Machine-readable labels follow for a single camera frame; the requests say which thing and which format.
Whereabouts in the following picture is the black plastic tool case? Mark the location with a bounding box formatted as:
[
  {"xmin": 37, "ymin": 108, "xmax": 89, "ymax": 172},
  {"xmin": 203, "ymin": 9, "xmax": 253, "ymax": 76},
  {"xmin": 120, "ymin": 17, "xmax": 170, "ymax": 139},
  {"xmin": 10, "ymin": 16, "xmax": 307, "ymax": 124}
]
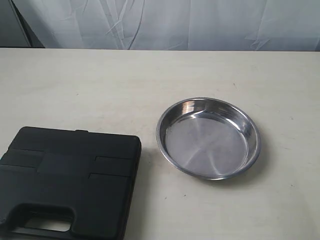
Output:
[{"xmin": 0, "ymin": 126, "xmax": 142, "ymax": 240}]

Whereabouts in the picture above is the round stainless steel tray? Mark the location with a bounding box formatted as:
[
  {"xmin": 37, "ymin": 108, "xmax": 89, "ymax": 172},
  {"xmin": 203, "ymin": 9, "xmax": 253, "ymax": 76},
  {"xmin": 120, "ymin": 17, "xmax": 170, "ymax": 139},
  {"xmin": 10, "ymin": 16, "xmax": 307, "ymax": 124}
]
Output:
[{"xmin": 155, "ymin": 97, "xmax": 262, "ymax": 181}]

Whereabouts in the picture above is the white wrinkled backdrop curtain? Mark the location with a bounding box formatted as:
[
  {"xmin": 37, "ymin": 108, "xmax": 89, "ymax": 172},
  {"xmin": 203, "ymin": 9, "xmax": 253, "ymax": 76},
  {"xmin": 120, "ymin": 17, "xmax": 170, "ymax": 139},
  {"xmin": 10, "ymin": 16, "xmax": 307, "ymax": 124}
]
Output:
[{"xmin": 14, "ymin": 0, "xmax": 320, "ymax": 52}]

